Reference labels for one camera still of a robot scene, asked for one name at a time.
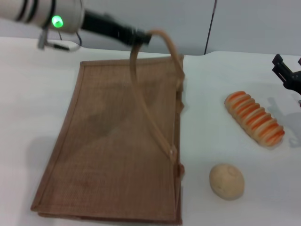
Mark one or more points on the orange striped bread loaf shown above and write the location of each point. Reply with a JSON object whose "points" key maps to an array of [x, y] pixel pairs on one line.
{"points": [[255, 117]]}

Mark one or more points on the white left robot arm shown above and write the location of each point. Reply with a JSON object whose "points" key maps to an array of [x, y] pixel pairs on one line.
{"points": [[28, 11]]}

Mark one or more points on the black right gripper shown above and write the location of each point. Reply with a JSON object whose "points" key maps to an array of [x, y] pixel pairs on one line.
{"points": [[295, 81]]}

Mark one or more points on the round beige egg yolk pastry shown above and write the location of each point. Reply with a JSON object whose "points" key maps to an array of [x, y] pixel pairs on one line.
{"points": [[227, 181]]}

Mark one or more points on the white flat device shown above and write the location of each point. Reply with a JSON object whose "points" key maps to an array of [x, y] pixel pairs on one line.
{"points": [[62, 45]]}

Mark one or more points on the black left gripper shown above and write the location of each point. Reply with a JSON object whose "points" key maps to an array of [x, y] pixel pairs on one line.
{"points": [[105, 26]]}

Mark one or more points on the brown woven handbag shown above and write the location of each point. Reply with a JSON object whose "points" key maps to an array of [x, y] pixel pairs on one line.
{"points": [[113, 141]]}

